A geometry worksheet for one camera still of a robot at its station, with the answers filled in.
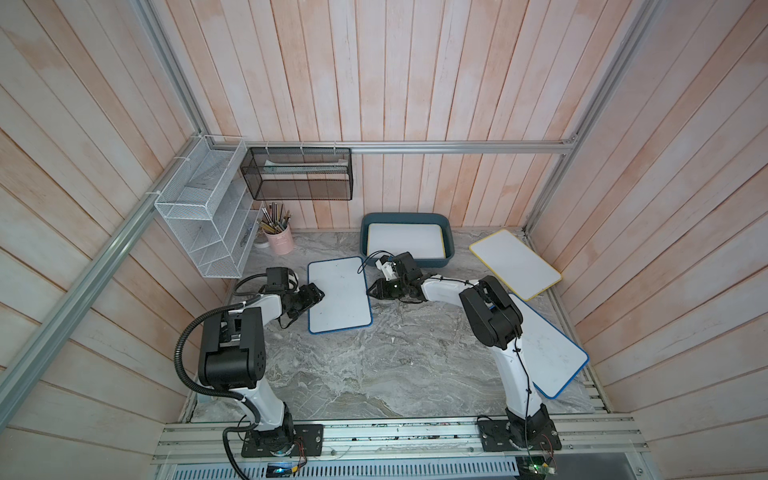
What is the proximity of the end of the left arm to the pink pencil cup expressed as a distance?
0.27m

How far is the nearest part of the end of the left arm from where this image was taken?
78 cm

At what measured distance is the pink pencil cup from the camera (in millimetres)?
1064
